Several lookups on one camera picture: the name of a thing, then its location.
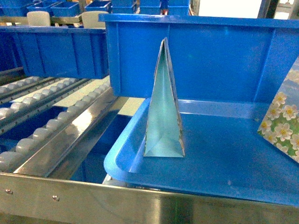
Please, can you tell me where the flower gift bag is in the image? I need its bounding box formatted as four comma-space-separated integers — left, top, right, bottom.
257, 59, 299, 162
143, 38, 185, 158

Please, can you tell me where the folded flower gift bag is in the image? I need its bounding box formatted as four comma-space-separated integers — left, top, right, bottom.
143, 38, 185, 158

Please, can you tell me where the blue bin behind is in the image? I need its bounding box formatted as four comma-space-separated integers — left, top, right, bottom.
99, 14, 299, 103

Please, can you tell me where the large blue plastic bin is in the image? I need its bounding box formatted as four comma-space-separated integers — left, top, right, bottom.
104, 99, 299, 206

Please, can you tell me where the blue bin on left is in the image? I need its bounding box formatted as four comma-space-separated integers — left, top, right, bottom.
0, 26, 108, 79

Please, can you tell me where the beige chair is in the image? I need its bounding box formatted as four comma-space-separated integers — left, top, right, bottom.
27, 11, 51, 27
81, 11, 108, 29

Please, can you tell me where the white roller track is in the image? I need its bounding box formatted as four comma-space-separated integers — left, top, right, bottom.
0, 81, 110, 172

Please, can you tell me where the steel front rail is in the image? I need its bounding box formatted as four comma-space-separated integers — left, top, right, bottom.
0, 173, 299, 224

